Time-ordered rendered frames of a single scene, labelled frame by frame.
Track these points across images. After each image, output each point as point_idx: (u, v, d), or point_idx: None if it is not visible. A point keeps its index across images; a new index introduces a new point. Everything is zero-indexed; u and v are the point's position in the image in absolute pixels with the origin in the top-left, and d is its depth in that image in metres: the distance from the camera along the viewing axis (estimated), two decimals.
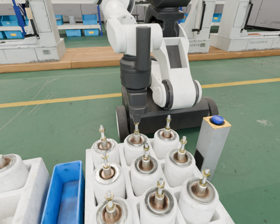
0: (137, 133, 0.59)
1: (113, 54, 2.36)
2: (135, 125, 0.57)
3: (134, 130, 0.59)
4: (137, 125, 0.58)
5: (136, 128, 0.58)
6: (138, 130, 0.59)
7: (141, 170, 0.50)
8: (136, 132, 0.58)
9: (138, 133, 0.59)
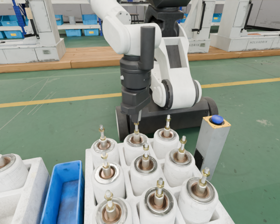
0: (137, 133, 0.59)
1: (113, 54, 2.36)
2: (135, 126, 0.57)
3: (134, 131, 0.59)
4: (136, 125, 0.58)
5: (136, 128, 0.58)
6: (138, 130, 0.59)
7: (141, 170, 0.50)
8: (137, 132, 0.58)
9: (138, 133, 0.59)
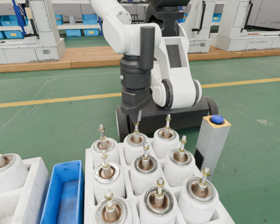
0: (138, 130, 0.60)
1: (113, 54, 2.36)
2: (137, 125, 0.58)
3: (138, 130, 0.59)
4: (134, 126, 0.58)
5: (138, 127, 0.59)
6: (135, 129, 0.60)
7: (141, 170, 0.50)
8: (138, 130, 0.60)
9: (138, 130, 0.60)
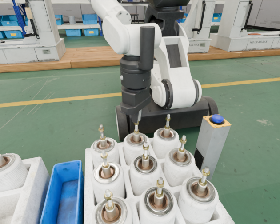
0: (134, 130, 0.60)
1: (113, 54, 2.36)
2: None
3: None
4: (137, 127, 0.58)
5: (135, 127, 0.59)
6: (135, 131, 0.58)
7: (141, 169, 0.50)
8: (134, 130, 0.60)
9: (134, 131, 0.59)
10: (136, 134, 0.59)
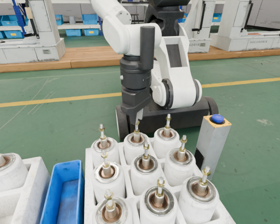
0: (136, 133, 0.59)
1: (113, 54, 2.36)
2: (135, 125, 0.57)
3: (134, 130, 0.59)
4: (137, 125, 0.58)
5: (136, 128, 0.58)
6: (138, 130, 0.59)
7: (141, 169, 0.50)
8: (136, 132, 0.58)
9: (137, 133, 0.59)
10: None
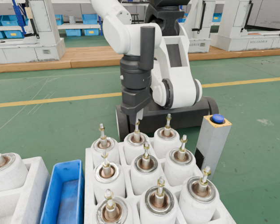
0: (139, 130, 0.60)
1: (113, 54, 2.36)
2: (138, 125, 0.58)
3: (138, 131, 0.58)
4: (135, 126, 0.58)
5: (138, 127, 0.58)
6: None
7: (141, 169, 0.50)
8: (139, 130, 0.59)
9: (138, 130, 0.60)
10: None
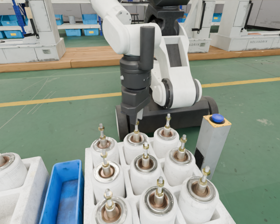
0: (134, 130, 0.60)
1: (113, 54, 2.36)
2: None
3: (137, 129, 0.60)
4: (136, 127, 0.58)
5: (135, 127, 0.59)
6: (134, 131, 0.59)
7: (141, 169, 0.49)
8: (134, 130, 0.60)
9: (134, 131, 0.60)
10: None
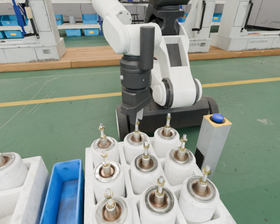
0: (135, 133, 0.59)
1: (113, 54, 2.36)
2: (135, 125, 0.58)
3: (134, 130, 0.59)
4: (138, 126, 0.58)
5: (135, 128, 0.58)
6: (138, 130, 0.59)
7: (141, 168, 0.49)
8: (135, 132, 0.59)
9: (136, 133, 0.59)
10: None
